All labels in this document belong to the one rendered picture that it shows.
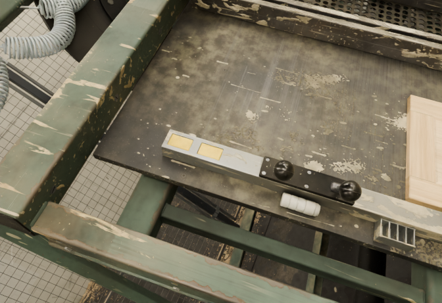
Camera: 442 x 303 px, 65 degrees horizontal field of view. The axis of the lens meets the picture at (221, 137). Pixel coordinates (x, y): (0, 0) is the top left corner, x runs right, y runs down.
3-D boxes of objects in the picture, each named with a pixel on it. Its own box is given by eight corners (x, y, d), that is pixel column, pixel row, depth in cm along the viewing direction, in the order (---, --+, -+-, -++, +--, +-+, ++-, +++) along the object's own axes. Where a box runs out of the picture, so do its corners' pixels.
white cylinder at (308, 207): (278, 208, 73) (315, 219, 72) (281, 202, 71) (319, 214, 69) (281, 195, 75) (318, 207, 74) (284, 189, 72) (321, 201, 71)
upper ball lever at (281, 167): (285, 181, 73) (292, 184, 60) (268, 176, 74) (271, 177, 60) (291, 164, 73) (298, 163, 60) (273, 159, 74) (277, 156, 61)
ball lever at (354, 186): (342, 198, 72) (361, 206, 58) (323, 193, 72) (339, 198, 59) (346, 181, 72) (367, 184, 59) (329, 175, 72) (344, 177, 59)
